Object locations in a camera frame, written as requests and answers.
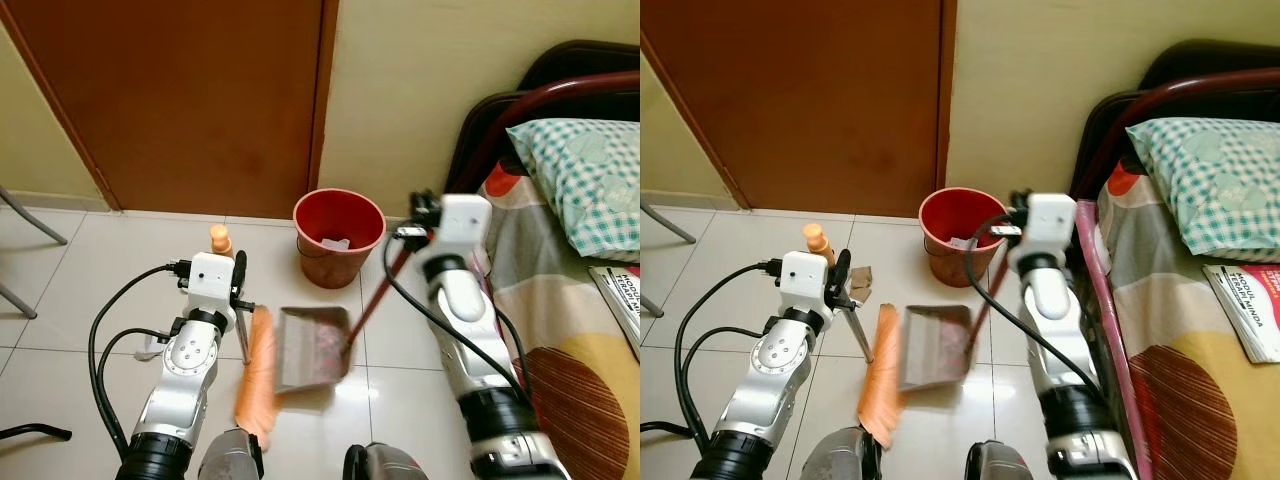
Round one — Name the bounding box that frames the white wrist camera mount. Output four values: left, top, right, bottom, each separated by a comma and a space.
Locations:
1019, 192, 1078, 264
185, 252, 238, 322
437, 194, 494, 264
777, 250, 832, 320

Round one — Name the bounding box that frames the green checked pillow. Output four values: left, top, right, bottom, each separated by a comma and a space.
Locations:
1125, 117, 1280, 264
505, 118, 641, 264

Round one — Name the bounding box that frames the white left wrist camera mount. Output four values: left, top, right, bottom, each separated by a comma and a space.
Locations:
777, 250, 832, 320
185, 252, 238, 322

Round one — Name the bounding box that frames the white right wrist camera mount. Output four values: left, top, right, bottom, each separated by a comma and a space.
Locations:
437, 194, 494, 264
1019, 192, 1078, 264

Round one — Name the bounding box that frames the white printed booklet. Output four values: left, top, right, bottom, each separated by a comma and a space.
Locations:
1202, 262, 1280, 365
587, 264, 641, 348

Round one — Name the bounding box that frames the brown wooden door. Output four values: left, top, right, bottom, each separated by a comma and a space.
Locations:
640, 0, 959, 220
0, 0, 340, 220

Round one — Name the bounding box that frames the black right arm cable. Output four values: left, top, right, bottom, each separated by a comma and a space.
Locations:
382, 227, 533, 403
962, 213, 1105, 403

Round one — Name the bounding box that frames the red plastic bucket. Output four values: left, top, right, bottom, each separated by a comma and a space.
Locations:
293, 188, 387, 290
918, 187, 1012, 289

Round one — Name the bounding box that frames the patterned bed sheet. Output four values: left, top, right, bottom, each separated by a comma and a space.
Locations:
478, 163, 641, 480
1074, 163, 1280, 480

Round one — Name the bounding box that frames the orange bristle broom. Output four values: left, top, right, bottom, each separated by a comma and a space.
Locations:
802, 222, 907, 451
208, 224, 281, 450

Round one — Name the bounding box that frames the dark red bed frame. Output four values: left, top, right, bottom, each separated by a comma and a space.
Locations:
444, 39, 641, 216
1068, 39, 1280, 206

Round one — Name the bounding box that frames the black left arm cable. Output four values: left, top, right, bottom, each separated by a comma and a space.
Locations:
87, 261, 193, 463
673, 259, 785, 456

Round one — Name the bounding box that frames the grey dustpan with red handle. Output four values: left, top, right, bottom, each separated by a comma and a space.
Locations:
273, 238, 417, 395
898, 238, 1012, 393

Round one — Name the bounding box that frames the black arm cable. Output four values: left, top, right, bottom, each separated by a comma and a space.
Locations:
87, 261, 193, 463
382, 227, 533, 403
673, 259, 785, 456
962, 213, 1105, 403

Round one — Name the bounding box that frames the white floor paper scrap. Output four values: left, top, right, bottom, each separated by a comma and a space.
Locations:
133, 334, 177, 362

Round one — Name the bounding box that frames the grey right robot leg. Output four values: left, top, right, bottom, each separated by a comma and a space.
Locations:
342, 442, 403, 480
964, 439, 1023, 480

